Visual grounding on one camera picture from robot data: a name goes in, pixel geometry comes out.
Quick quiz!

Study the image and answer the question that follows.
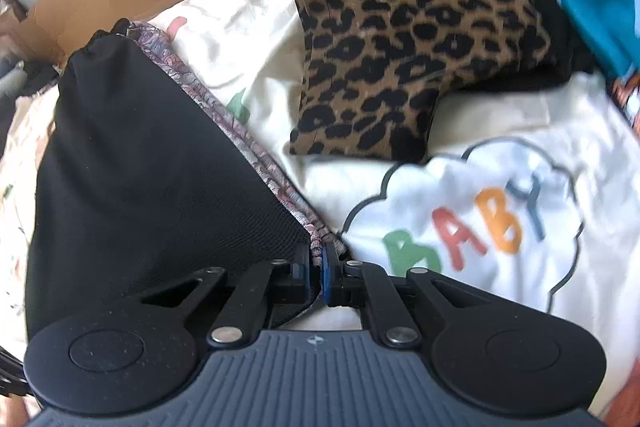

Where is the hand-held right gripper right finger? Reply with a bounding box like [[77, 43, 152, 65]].
[[322, 243, 493, 349]]

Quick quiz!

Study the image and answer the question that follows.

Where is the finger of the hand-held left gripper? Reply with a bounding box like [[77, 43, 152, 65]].
[[0, 347, 28, 400]]

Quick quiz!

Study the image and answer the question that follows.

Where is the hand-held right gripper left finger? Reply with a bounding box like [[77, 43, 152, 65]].
[[141, 244, 310, 349]]

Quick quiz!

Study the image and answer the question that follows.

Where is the black bear-print skirt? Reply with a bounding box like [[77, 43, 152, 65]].
[[25, 18, 351, 348]]

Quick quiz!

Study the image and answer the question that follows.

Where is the cream bear-print blanket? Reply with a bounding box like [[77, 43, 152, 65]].
[[0, 0, 640, 413]]

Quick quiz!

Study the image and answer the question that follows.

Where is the leopard print folded garment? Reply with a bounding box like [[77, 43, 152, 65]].
[[289, 0, 553, 162]]

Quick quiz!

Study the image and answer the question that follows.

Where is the black cloth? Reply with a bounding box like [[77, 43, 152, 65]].
[[22, 59, 63, 95]]

